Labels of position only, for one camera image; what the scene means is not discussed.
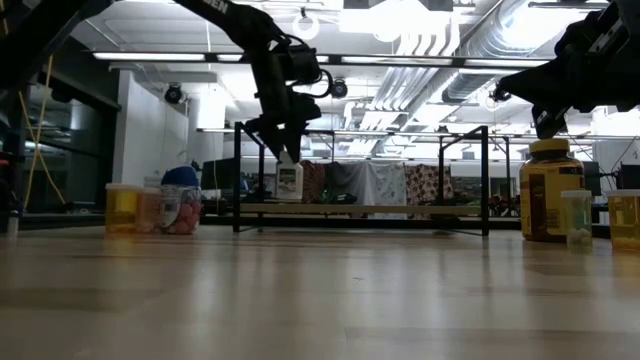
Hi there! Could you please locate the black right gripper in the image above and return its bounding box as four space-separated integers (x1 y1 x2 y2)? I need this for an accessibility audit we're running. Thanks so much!
497 9 640 141

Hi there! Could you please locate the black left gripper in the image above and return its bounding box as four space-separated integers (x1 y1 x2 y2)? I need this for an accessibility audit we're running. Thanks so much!
243 74 324 164

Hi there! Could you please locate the white bottle red yellow label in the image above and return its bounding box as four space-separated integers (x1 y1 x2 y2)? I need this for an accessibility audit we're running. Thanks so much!
275 151 305 202

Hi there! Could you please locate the amber bottle yellow cap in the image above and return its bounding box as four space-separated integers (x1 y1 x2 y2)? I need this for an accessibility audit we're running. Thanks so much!
518 138 586 244

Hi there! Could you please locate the green translucent pill vial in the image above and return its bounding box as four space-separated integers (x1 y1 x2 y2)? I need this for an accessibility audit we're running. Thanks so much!
560 189 594 250

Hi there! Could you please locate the clear jar blue cap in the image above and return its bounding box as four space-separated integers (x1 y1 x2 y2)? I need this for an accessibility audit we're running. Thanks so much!
159 166 203 236

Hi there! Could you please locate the yellow translucent pill vial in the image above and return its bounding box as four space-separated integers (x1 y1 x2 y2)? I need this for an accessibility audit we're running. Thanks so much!
605 188 640 251
104 183 143 234

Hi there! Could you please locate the pink translucent pill vial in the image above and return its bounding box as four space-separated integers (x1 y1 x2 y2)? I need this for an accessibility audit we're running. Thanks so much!
137 187 165 235

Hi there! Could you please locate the red patterned cloth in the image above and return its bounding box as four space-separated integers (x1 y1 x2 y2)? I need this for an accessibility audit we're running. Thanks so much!
301 159 327 204

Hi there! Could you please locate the grey cloth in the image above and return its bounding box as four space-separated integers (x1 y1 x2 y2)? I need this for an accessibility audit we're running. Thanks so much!
324 160 369 201

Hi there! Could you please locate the black computer monitor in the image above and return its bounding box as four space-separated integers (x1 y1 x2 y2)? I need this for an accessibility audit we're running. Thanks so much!
200 157 236 191
582 160 602 197

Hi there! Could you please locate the white cloth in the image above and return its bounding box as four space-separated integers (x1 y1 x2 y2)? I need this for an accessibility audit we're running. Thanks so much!
364 160 408 220

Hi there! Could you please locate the black computer case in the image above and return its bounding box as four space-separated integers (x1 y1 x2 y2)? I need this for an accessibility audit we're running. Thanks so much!
615 163 640 191

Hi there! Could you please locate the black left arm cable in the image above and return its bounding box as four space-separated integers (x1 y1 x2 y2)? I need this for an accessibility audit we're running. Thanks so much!
319 68 335 100

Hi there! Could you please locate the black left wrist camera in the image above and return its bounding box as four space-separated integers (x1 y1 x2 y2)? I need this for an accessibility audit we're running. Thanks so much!
288 47 324 85

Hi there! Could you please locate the silver ventilation duct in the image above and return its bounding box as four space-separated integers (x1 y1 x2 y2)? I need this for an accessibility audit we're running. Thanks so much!
439 0 556 105

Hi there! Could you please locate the overhead frame bar with lights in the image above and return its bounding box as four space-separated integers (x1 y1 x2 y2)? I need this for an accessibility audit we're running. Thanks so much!
89 49 556 69

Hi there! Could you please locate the black frame wooden shelf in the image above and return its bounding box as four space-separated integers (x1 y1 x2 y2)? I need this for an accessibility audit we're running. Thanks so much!
232 121 490 237

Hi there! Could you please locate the white ring light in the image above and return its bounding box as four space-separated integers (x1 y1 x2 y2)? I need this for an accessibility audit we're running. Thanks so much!
292 12 321 42

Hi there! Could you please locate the yellow hanging cable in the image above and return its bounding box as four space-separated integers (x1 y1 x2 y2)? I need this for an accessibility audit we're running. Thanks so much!
23 53 54 209
18 91 67 206

